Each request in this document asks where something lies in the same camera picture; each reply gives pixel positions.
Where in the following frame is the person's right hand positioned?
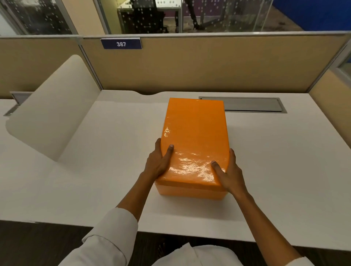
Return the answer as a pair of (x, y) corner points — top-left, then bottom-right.
(211, 148), (248, 197)

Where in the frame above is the person's left hand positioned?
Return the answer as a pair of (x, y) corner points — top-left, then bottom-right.
(143, 138), (174, 181)

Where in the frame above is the orange glossy box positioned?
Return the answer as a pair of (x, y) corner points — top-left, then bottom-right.
(154, 98), (231, 200)

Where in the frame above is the person's right forearm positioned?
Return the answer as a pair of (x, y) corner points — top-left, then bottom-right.
(235, 192), (315, 266)

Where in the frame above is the person's left forearm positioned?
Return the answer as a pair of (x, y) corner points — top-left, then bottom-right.
(58, 172), (157, 266)

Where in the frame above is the person's white shirt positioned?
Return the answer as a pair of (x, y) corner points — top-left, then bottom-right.
(152, 242), (244, 266)

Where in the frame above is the beige cubicle partition panel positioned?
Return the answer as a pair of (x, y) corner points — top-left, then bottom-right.
(0, 31), (351, 100)

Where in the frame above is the blue number plate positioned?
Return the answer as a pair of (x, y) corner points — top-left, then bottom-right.
(100, 38), (142, 50)

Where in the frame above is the white curved desk divider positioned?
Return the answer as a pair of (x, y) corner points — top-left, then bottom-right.
(5, 54), (101, 162)

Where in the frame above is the beige side partition panel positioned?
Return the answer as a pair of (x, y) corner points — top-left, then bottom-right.
(308, 40), (351, 148)

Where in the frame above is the black office chair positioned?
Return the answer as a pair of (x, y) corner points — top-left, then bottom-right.
(129, 0), (169, 34)

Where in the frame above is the white background desk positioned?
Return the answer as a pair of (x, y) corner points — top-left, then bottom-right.
(117, 0), (184, 34)

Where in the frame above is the grey desk cable hatch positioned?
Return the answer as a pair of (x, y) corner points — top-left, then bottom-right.
(3, 92), (33, 117)
(199, 96), (287, 114)

